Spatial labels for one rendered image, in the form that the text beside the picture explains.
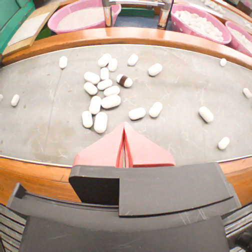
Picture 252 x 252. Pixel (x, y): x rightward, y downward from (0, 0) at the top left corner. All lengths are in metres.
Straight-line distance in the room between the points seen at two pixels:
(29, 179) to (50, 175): 0.05
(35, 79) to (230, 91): 0.53
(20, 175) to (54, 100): 0.18
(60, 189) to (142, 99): 0.23
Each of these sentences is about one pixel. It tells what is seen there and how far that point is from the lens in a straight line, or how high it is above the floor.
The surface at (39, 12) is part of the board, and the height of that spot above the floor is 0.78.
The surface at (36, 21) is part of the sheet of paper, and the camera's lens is 0.61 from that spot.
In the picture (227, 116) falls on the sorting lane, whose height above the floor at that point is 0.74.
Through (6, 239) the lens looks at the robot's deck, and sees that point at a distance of 0.65.
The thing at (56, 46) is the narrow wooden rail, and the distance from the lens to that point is 0.40.
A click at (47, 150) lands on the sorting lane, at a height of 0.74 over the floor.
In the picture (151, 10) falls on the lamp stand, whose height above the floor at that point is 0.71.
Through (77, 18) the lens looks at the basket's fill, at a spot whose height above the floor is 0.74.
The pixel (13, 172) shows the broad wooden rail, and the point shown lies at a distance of 0.32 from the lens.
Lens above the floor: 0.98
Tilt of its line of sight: 76 degrees down
